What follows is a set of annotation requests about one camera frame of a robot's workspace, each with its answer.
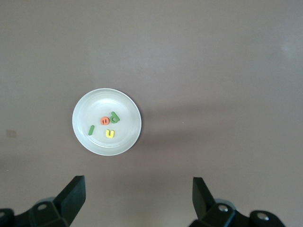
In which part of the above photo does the beige brown plate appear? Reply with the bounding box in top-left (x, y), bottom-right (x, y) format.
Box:
top-left (71, 87), bottom-right (143, 157)

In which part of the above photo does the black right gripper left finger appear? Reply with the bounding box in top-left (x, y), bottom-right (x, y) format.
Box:
top-left (23, 175), bottom-right (86, 227)

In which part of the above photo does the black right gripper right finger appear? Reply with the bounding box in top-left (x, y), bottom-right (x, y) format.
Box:
top-left (189, 177), bottom-right (240, 227)

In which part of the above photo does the green foam letter p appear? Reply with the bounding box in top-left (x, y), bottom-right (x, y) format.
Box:
top-left (109, 111), bottom-right (121, 124)

